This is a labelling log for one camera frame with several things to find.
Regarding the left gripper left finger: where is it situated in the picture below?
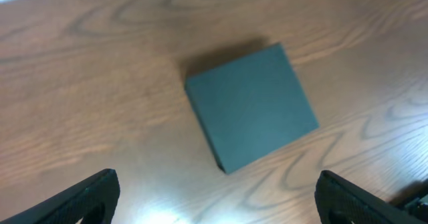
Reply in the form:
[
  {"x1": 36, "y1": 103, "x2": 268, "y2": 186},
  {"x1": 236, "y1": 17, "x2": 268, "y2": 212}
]
[{"x1": 2, "y1": 169, "x2": 120, "y2": 224}]

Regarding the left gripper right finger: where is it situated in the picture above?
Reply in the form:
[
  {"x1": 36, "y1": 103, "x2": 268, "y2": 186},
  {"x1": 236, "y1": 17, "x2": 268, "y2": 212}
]
[{"x1": 314, "y1": 171, "x2": 427, "y2": 224}]

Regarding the dark green gift box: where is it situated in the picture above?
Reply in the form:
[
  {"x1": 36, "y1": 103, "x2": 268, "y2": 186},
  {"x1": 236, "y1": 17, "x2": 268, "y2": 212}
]
[{"x1": 185, "y1": 43, "x2": 319, "y2": 174}]

